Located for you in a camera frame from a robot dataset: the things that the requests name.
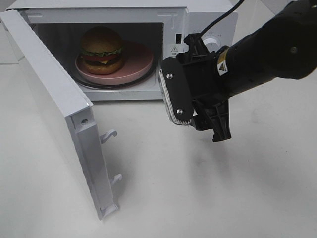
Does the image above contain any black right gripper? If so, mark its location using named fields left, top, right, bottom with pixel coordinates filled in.
left=176, top=33, right=231, bottom=142

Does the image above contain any pink round plate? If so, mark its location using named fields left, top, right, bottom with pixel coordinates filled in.
left=75, top=40, right=154, bottom=84

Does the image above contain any burger with lettuce and tomato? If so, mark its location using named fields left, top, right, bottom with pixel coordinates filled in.
left=80, top=26, right=124, bottom=75

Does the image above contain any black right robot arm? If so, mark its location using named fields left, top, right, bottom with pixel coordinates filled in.
left=171, top=0, right=317, bottom=142

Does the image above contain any upper white power knob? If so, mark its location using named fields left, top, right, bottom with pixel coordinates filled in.
left=202, top=36, right=221, bottom=52

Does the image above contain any white warning label sticker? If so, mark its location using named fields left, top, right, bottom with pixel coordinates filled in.
left=167, top=44, right=182, bottom=58

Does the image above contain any glass microwave turntable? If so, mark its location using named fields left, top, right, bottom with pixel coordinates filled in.
left=74, top=56, right=157, bottom=89

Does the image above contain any white microwave oven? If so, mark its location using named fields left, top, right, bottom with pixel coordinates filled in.
left=7, top=0, right=232, bottom=101

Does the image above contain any black camera cable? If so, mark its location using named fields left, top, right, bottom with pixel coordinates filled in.
left=199, top=0, right=245, bottom=37

